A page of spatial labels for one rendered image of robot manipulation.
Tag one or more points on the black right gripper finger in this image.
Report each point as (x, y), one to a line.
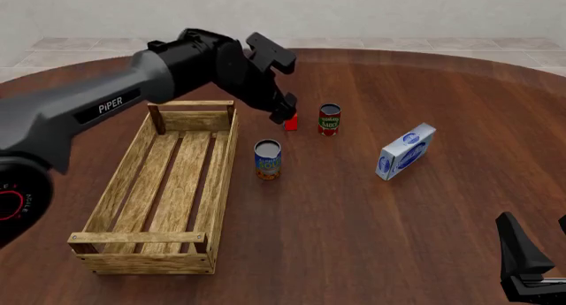
(519, 245)
(563, 223)

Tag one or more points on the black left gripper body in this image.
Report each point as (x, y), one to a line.
(285, 102)

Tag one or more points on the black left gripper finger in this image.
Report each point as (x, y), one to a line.
(278, 117)

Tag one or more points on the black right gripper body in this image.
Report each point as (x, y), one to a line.
(535, 288)

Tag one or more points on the grey and black left robot arm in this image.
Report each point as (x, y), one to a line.
(132, 83)

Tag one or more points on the alphabet soup tin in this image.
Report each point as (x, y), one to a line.
(268, 160)

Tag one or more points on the wooden slat tray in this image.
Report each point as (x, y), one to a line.
(163, 192)

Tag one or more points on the small red box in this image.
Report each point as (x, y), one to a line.
(292, 122)

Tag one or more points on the tomato sauce tin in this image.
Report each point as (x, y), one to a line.
(329, 120)

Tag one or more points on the white and blue printed box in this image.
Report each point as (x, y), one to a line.
(404, 152)

